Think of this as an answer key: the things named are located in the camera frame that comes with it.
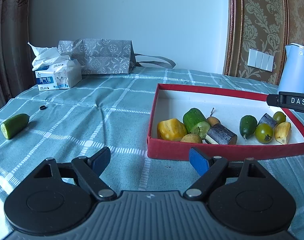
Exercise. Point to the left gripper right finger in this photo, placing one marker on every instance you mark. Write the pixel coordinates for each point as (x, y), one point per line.
(211, 171)

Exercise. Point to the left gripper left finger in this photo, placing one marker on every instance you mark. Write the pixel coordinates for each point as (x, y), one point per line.
(88, 171)

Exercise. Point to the dark sugarcane piece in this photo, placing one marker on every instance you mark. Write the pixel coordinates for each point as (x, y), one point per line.
(218, 134)
(267, 119)

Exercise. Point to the light blue electric kettle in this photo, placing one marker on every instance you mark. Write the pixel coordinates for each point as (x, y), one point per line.
(292, 78)

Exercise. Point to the green tomato back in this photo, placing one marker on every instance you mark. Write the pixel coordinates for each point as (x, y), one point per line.
(279, 117)

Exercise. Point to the green tomato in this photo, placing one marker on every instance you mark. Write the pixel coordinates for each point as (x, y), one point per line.
(279, 117)
(264, 133)

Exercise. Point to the yellow jackfruit piece right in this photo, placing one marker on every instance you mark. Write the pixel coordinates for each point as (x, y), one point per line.
(282, 132)

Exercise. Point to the yellow jackfruit piece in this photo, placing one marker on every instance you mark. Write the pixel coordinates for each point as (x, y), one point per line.
(282, 132)
(171, 130)

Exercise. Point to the small brown longan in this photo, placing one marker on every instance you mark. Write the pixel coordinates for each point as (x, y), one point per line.
(192, 138)

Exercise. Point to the brown longan with stem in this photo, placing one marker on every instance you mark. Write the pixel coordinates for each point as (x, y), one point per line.
(212, 120)

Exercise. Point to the green tomato front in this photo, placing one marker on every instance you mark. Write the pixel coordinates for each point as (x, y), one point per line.
(264, 133)

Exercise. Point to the green cucumber half in box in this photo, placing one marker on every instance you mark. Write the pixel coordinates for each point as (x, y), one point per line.
(196, 123)

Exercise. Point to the yellow jackfruit piece left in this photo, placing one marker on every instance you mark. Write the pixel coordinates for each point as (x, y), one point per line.
(171, 130)

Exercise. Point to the small dark green cucumber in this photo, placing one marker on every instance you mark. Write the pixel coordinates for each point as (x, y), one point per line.
(247, 126)

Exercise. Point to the green checked tablecloth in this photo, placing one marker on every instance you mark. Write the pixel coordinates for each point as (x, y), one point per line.
(101, 110)

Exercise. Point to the red shallow cardboard box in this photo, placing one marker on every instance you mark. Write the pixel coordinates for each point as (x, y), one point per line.
(229, 106)

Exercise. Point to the green cucumber piece on cloth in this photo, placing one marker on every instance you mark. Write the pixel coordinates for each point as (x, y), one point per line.
(14, 125)

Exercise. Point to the tissue pack with cat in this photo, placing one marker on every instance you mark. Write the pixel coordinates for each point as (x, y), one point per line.
(53, 70)

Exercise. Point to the silver patterned gift bag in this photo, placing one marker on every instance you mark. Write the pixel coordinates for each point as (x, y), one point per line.
(106, 56)

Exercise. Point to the brown patterned curtain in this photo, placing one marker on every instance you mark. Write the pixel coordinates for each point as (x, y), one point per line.
(16, 73)

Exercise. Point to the white wall switch panel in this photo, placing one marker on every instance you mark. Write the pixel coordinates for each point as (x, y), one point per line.
(260, 60)

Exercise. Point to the ornate wooden wall frame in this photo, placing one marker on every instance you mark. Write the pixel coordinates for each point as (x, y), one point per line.
(256, 24)

